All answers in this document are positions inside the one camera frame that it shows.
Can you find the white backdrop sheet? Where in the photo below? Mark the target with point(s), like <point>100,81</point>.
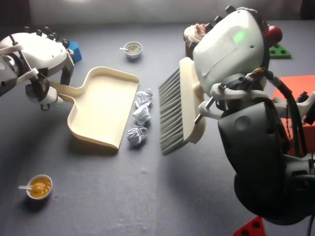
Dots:
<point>147,9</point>

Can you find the crumpled white paper ball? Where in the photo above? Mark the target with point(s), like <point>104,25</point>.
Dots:
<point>144,97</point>
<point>136,135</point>
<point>141,115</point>

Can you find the grey table cloth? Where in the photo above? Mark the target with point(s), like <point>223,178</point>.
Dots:
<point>123,196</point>

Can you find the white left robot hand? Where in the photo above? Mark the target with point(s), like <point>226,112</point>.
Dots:
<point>41,54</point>

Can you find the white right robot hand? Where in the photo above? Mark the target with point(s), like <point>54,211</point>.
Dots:
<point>229,49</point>

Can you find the green triangle with holes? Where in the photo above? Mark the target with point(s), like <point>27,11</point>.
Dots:
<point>283,52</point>

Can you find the red triangle with holes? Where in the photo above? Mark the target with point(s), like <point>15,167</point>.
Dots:
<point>252,227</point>

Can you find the cream plastic dustpan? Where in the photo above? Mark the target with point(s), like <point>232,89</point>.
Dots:
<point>103,105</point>

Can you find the toy cupcake with cream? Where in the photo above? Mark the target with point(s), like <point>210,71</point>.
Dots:
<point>194,32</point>

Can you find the blue-printed toy soup bowl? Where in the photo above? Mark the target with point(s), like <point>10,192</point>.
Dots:
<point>133,50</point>

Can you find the white toy bowl of corn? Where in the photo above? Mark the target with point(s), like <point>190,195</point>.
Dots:
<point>39,188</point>

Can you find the blue toy block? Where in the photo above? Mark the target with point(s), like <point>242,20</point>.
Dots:
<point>75,52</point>

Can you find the orange foam block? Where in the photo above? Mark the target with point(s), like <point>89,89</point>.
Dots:
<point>300,83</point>

